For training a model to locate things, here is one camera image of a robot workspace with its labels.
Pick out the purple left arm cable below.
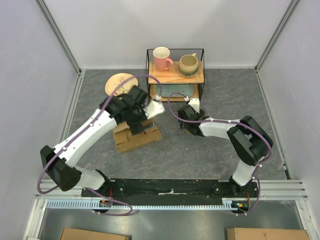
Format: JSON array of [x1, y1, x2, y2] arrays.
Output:
[[36, 74, 163, 216]]

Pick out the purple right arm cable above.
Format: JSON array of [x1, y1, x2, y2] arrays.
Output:
[[167, 92, 273, 218]]

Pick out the pink ceramic mug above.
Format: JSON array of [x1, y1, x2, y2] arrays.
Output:
[[152, 46, 173, 72]]

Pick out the cardboard box bottom right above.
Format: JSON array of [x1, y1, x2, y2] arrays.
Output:
[[226, 227, 310, 240]]

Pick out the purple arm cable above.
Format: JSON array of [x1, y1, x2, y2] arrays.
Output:
[[167, 92, 273, 218], [36, 74, 163, 216]]

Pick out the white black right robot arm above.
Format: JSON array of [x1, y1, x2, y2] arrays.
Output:
[[177, 104, 274, 197]]

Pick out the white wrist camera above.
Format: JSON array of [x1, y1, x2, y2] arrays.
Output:
[[187, 97, 200, 115], [143, 100, 165, 120]]

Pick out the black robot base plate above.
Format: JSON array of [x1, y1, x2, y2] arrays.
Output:
[[97, 178, 258, 205]]

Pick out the grey slotted cable duct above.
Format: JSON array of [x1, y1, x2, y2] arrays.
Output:
[[46, 198, 238, 211]]

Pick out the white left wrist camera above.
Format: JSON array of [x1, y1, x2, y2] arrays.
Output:
[[143, 100, 165, 120]]

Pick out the beige stoneware mug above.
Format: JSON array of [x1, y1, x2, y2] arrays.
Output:
[[178, 53, 199, 78]]

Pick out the cardboard box bottom left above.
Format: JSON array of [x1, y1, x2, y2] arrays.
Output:
[[60, 228, 131, 240]]

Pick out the brown cardboard express box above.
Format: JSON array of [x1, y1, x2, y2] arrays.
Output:
[[112, 119, 162, 153]]

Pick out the teal rectangular ceramic tray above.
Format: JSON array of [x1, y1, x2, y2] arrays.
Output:
[[155, 84, 194, 97]]

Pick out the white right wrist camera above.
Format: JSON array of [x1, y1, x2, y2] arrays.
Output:
[[187, 97, 200, 115]]

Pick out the beige plate with bird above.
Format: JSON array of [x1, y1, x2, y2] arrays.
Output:
[[105, 73, 139, 96]]

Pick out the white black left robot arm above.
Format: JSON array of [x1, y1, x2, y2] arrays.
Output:
[[40, 85, 150, 197]]

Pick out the aluminium frame rail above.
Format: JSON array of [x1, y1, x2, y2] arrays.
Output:
[[35, 0, 82, 75]]

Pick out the black wire wooden shelf rack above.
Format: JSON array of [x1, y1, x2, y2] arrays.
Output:
[[145, 48, 205, 102]]

